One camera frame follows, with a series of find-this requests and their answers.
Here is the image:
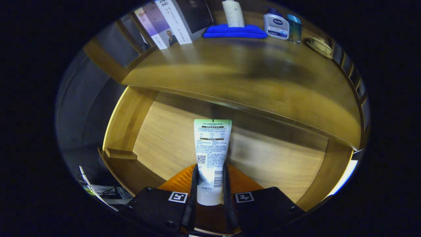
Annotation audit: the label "beige saucer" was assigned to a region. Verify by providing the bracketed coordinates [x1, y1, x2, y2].
[306, 38, 334, 60]

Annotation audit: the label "black backdrop cloth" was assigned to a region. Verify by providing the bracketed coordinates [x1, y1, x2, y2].
[56, 16, 158, 185]

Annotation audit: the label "brown wooden cabinet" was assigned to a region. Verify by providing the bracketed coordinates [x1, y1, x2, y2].
[82, 0, 370, 152]

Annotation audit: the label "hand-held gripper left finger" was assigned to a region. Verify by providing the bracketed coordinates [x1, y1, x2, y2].
[123, 164, 199, 236]

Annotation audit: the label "white bottle with blue cap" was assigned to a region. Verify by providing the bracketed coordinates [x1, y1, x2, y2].
[263, 8, 290, 40]

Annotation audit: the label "white flat panel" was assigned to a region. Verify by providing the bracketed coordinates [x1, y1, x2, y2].
[329, 160, 358, 196]

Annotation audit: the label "white and green tube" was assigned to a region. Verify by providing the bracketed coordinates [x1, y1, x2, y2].
[193, 119, 233, 206]

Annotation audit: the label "wooden countertop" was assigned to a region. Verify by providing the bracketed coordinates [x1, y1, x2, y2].
[84, 33, 362, 148]

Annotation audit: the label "white pump bottle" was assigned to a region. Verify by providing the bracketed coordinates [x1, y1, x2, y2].
[221, 0, 245, 28]

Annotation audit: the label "blue folded cloth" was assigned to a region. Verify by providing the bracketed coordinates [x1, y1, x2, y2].
[202, 24, 268, 39]

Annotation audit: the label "white and black book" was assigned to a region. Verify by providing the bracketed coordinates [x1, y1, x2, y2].
[155, 0, 215, 45]

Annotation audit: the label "floor cables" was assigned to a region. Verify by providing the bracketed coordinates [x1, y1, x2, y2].
[79, 166, 132, 211]

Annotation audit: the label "purple paperback book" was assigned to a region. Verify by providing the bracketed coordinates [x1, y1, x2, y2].
[134, 3, 178, 50]

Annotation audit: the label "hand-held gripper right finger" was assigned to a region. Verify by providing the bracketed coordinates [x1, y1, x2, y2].
[224, 163, 305, 236]

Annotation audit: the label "teal slim bottle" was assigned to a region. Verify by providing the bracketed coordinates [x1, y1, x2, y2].
[286, 14, 302, 44]

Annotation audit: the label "wooden drawer with black knob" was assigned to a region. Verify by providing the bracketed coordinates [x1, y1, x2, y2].
[98, 86, 355, 236]

